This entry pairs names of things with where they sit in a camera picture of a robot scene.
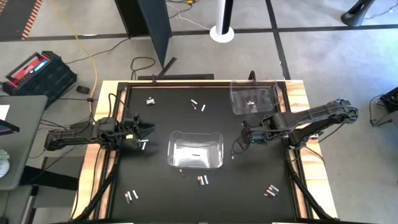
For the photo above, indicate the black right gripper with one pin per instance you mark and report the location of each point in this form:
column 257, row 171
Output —
column 256, row 135

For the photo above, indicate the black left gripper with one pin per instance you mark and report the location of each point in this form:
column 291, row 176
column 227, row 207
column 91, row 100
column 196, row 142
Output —
column 126, row 141

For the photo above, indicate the clear plastic bin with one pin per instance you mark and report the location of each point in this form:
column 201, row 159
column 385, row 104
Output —
column 264, row 93
column 186, row 146

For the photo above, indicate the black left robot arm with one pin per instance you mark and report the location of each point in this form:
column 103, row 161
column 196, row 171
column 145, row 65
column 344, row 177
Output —
column 77, row 137

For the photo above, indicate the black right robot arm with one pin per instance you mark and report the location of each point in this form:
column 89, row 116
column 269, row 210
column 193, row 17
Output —
column 311, row 116

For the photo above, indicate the flat black bar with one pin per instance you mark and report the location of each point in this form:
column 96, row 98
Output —
column 186, row 76

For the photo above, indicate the black partition foot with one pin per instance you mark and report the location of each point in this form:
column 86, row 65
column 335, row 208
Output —
column 168, row 66

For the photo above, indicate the small black pouch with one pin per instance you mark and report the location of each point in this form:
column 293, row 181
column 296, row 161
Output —
column 83, row 89

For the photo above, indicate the white pole with round base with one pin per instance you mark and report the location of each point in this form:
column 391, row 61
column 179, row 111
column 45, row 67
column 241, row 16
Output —
column 221, row 34

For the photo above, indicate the black and red tool case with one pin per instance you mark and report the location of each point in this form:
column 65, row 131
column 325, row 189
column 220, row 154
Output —
column 53, row 81

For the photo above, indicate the dark partition panel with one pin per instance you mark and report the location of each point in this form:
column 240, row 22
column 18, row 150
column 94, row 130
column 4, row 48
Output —
column 155, row 25

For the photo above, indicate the grey side table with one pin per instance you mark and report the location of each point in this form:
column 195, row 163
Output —
column 25, row 149

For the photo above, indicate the white paper sheet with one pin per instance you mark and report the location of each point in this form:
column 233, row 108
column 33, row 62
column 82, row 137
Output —
column 3, row 112

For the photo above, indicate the white and green woven ball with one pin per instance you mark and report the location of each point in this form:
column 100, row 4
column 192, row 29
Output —
column 3, row 165

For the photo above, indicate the black equipment box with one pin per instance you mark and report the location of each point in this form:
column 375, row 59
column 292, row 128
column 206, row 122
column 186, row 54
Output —
column 391, row 99

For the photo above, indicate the grey cabinet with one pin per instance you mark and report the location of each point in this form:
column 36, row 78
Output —
column 14, row 205

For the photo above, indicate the black stand base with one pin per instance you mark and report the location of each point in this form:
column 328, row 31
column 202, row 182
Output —
column 354, row 15

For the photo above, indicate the black mat with orange stripes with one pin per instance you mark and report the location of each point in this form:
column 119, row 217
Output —
column 15, row 18

